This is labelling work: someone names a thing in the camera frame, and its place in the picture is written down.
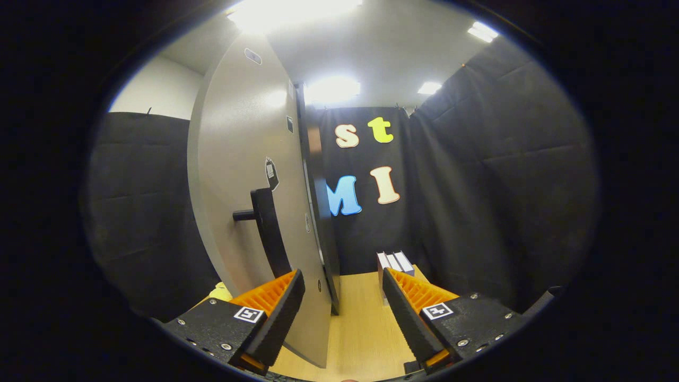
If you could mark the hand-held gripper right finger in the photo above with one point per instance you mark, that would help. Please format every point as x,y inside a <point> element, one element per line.
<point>408,323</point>

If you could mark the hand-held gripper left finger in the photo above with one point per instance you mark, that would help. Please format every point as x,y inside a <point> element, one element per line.
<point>281,318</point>

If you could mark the beige cabinet door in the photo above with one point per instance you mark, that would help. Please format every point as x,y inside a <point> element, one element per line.
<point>238,159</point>

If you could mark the grey cover book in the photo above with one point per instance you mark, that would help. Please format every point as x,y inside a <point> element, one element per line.
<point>406,262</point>

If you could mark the white paperback book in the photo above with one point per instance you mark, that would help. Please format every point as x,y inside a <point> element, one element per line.
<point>394,261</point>

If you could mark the pale yellow object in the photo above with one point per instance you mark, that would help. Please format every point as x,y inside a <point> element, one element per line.
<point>220,292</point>

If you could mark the black backdrop cloth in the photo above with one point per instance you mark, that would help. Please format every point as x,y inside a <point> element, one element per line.
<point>504,185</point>

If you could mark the ceiling light panel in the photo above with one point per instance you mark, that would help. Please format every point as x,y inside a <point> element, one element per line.
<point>482,32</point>
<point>331,90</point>
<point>292,13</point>
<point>429,87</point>

